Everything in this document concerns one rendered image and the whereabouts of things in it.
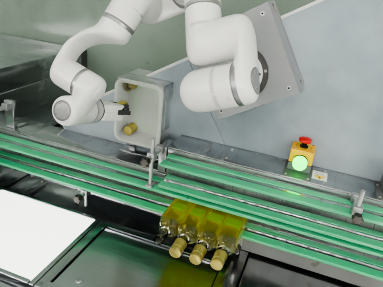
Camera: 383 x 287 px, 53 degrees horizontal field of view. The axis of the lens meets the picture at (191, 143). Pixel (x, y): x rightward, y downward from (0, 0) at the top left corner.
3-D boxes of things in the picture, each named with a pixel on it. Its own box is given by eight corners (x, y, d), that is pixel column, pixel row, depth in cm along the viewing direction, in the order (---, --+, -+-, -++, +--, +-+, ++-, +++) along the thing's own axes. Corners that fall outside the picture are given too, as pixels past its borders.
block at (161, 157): (163, 162, 135) (155, 171, 129) (165, 138, 132) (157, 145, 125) (172, 164, 134) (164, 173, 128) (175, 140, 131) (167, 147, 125)
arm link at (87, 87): (67, 61, 91) (99, 80, 89) (91, 64, 101) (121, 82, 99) (44, 117, 95) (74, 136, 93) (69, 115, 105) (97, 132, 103)
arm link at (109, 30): (138, 37, 98) (95, 108, 98) (98, 15, 101) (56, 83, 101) (127, 23, 90) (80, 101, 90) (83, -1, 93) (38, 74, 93)
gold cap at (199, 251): (193, 253, 106) (187, 262, 102) (195, 242, 105) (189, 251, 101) (206, 257, 105) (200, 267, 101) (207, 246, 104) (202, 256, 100)
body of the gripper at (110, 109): (72, 119, 107) (93, 117, 118) (104, 127, 104) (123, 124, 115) (75, 92, 106) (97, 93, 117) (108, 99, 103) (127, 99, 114)
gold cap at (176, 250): (174, 246, 108) (168, 255, 104) (175, 236, 106) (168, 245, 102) (186, 250, 107) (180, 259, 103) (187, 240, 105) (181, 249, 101)
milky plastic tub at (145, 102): (125, 131, 144) (113, 139, 136) (127, 72, 134) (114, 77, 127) (168, 142, 139) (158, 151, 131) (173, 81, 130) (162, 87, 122)
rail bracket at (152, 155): (155, 175, 130) (137, 193, 119) (158, 129, 123) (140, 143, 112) (163, 177, 129) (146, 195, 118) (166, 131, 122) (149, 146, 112)
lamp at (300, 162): (290, 165, 119) (289, 170, 116) (294, 152, 117) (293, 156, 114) (306, 169, 117) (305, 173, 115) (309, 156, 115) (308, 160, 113)
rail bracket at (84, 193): (93, 193, 144) (71, 212, 132) (93, 177, 141) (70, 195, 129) (102, 196, 143) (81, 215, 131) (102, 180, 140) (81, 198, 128)
